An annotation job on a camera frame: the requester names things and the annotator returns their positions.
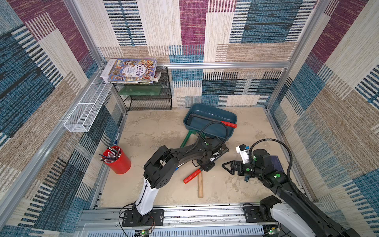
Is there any teal plastic storage box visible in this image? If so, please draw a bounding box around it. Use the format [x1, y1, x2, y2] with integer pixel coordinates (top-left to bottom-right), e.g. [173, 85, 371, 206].
[183, 103, 237, 140]

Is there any grey hoe red grip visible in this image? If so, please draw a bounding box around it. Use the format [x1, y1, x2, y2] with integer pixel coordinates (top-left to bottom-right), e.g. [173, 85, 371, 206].
[189, 113, 237, 128]
[183, 148, 230, 184]

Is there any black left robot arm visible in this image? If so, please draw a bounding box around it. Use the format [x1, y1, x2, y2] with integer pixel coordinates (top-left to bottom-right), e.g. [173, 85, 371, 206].
[132, 137, 229, 217]

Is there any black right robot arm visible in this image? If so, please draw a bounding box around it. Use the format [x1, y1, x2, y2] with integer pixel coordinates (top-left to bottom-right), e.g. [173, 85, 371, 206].
[222, 149, 359, 237]

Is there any green board on shelf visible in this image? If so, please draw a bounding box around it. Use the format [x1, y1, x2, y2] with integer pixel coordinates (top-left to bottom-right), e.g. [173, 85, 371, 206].
[118, 85, 162, 96]

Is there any red pen cup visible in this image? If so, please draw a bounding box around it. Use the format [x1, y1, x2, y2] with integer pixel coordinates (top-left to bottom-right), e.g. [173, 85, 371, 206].
[99, 146, 131, 174]

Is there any colourful picture book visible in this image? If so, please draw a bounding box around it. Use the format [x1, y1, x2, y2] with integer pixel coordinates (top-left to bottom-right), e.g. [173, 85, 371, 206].
[101, 58, 162, 84]

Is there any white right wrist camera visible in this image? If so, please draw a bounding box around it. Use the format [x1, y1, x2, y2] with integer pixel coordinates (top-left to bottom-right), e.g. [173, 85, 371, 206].
[235, 144, 250, 164]

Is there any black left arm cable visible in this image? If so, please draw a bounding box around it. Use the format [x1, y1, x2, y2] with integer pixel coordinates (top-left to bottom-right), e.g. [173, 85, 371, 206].
[192, 121, 229, 149]

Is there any green red handled hoe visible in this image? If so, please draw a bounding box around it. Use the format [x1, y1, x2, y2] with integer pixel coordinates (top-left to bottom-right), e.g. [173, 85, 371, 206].
[180, 130, 196, 148]

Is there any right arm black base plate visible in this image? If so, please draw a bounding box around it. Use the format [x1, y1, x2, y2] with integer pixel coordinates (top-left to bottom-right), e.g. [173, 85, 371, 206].
[242, 203, 275, 223]

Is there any black wire shelf rack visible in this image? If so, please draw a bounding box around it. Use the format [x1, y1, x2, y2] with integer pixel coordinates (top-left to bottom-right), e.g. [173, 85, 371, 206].
[114, 67, 172, 111]

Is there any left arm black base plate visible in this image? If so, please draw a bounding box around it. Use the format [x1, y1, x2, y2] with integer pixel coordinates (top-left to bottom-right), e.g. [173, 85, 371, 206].
[121, 209, 164, 227]

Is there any white wire mesh basket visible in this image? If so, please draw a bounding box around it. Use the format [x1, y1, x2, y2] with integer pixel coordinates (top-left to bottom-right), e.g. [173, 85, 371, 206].
[64, 83, 112, 133]

